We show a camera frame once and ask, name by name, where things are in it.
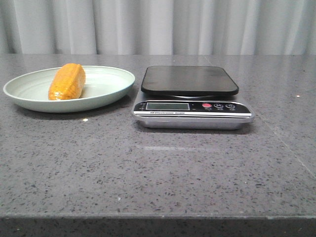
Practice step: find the silver digital kitchen scale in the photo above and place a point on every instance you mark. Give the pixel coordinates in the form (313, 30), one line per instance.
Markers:
(190, 97)

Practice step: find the white pleated curtain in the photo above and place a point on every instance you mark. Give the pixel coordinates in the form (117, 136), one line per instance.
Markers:
(158, 27)

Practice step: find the pale green plate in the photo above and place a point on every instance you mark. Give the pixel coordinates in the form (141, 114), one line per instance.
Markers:
(103, 86)

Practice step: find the orange corn cob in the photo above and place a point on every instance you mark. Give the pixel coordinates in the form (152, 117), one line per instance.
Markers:
(68, 83)

